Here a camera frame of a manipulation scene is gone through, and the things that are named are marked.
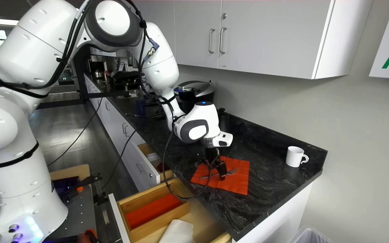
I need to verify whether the silver fork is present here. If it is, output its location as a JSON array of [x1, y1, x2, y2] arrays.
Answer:
[[220, 166, 246, 178]]

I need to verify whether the wooden drawer with white front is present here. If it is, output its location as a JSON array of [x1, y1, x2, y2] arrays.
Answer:
[[106, 177, 233, 243]]

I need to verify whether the white base cabinet row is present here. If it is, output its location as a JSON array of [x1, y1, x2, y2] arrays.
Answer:
[[83, 73, 159, 193]]

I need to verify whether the small wooden drawer white front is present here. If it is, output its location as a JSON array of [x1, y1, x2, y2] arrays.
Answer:
[[132, 142, 174, 187]]

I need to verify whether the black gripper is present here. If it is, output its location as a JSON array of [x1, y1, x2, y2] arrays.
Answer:
[[202, 146, 228, 181]]

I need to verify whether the silver cabinet door handle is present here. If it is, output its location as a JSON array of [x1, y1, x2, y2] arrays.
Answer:
[[206, 27, 216, 56], [217, 26, 228, 56]]

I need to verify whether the white wall cabinet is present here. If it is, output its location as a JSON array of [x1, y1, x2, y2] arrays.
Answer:
[[132, 0, 374, 81]]

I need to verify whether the orange cloth napkin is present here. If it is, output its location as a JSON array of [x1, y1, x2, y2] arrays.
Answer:
[[189, 155, 251, 197]]

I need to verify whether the wood-edged robot cart table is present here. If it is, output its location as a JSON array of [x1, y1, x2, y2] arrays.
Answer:
[[48, 164, 102, 243]]

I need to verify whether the white paper napkin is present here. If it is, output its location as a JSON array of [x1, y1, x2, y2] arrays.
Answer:
[[158, 219, 196, 243]]

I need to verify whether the white mug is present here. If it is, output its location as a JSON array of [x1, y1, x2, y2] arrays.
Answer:
[[285, 145, 310, 169]]

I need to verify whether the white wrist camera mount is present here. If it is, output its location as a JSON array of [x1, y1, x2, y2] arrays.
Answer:
[[208, 131, 235, 150]]

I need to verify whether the orange drawer liner cloth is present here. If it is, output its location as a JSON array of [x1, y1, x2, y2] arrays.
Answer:
[[124, 193, 185, 230]]

